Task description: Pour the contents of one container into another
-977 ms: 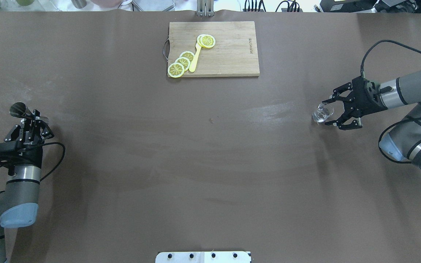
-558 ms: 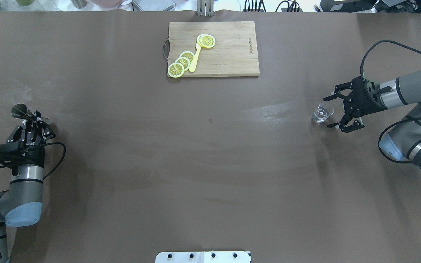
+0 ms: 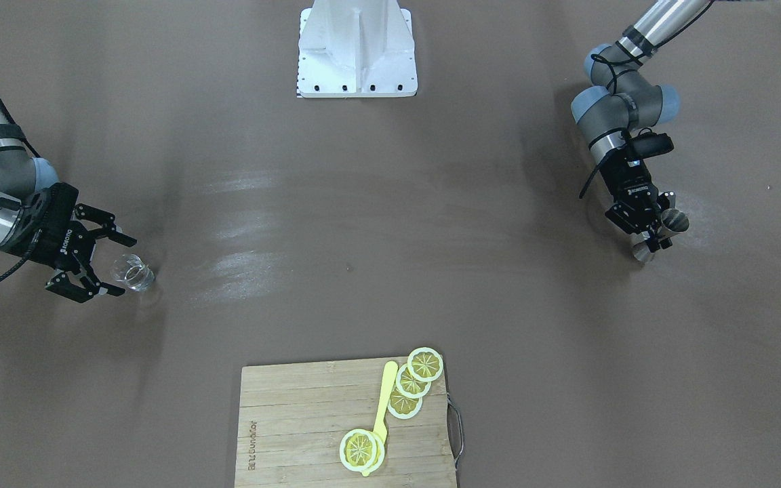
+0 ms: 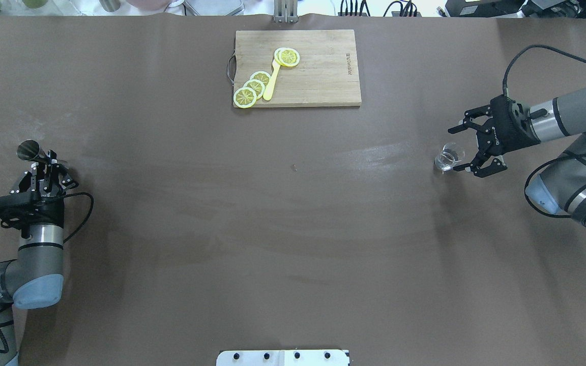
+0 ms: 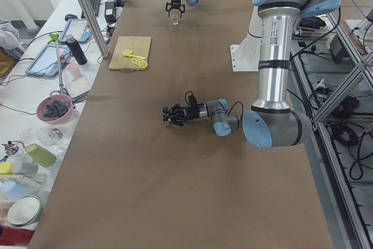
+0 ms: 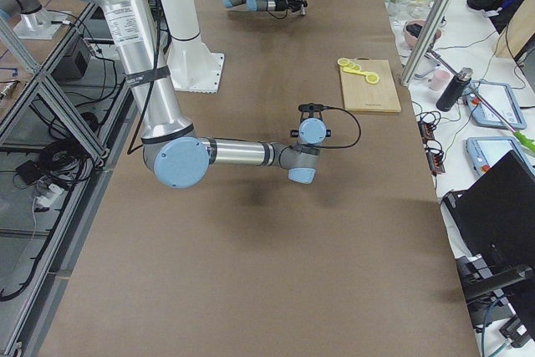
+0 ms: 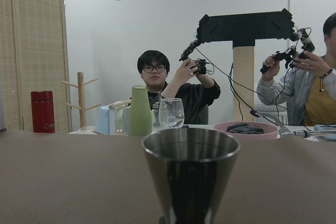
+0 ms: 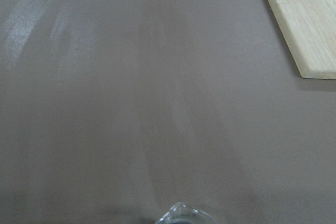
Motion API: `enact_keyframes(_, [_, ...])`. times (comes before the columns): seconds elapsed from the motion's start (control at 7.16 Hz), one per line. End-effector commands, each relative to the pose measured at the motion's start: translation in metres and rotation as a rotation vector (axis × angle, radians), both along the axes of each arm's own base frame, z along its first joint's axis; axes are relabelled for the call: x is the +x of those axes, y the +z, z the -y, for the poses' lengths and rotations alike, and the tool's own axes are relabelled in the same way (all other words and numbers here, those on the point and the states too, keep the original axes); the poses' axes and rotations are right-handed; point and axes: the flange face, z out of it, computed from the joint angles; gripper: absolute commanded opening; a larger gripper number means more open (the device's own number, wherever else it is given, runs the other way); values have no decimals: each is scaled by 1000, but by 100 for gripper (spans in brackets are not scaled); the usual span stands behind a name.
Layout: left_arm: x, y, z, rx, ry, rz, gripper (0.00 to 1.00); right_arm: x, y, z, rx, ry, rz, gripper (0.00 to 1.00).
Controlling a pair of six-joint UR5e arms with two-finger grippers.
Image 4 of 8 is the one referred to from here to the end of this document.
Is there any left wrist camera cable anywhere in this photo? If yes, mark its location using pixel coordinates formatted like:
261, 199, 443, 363
62, 192, 94, 245

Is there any lemon slice end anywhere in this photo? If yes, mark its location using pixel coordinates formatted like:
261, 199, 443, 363
233, 86, 258, 109

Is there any aluminium frame post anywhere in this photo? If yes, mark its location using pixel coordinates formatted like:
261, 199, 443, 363
274, 0, 299, 23

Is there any lemon slice on spoon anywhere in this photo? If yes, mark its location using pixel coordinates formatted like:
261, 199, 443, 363
274, 48, 301, 67

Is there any wooden cutting board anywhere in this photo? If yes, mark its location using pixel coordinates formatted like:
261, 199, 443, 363
234, 29, 361, 108

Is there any white camera pillar base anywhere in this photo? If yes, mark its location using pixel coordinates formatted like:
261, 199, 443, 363
216, 349, 351, 365

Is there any yellow plastic spoon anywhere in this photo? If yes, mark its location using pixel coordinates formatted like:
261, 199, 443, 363
262, 56, 281, 101

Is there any clear glass cup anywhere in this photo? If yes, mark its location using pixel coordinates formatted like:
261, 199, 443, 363
433, 143, 465, 174

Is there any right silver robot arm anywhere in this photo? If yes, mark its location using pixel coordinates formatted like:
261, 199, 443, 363
449, 88, 586, 227

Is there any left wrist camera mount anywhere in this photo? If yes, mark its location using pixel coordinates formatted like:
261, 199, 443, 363
0, 194, 44, 230

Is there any lemon slice middle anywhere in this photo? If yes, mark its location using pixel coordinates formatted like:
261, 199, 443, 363
244, 79, 266, 100

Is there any steel measuring jigger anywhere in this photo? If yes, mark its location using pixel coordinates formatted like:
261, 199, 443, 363
16, 139, 53, 165

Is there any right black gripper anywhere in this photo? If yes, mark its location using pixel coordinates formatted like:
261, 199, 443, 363
448, 95, 540, 178

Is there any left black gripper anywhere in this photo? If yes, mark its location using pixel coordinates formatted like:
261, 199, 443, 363
0, 150, 79, 229

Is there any lemon slice near spoon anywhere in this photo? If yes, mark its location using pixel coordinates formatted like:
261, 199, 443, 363
250, 70, 271, 86

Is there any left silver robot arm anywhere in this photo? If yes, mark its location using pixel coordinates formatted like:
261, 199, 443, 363
0, 140, 77, 365

